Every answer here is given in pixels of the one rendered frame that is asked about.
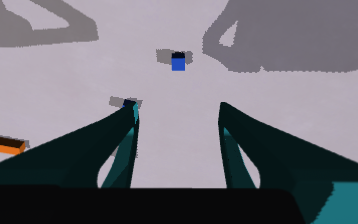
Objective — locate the orange rod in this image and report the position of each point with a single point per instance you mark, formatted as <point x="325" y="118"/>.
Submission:
<point x="11" y="146"/>

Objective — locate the blue cube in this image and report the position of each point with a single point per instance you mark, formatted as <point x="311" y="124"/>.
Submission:
<point x="178" y="61"/>
<point x="126" y="102"/>

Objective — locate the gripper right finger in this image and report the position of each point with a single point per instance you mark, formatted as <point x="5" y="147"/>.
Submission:
<point x="323" y="183"/>

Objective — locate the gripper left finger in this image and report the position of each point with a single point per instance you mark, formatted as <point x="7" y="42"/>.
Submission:
<point x="74" y="160"/>

